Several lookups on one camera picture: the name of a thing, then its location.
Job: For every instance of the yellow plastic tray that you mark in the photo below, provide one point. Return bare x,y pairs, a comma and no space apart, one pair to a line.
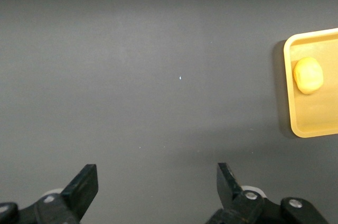
311,121

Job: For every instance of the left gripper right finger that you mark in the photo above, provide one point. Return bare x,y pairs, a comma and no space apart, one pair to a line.
227,189

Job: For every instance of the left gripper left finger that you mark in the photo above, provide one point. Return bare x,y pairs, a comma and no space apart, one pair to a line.
82,189

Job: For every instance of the yellow toy potato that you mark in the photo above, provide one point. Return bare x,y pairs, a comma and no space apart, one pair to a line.
309,76

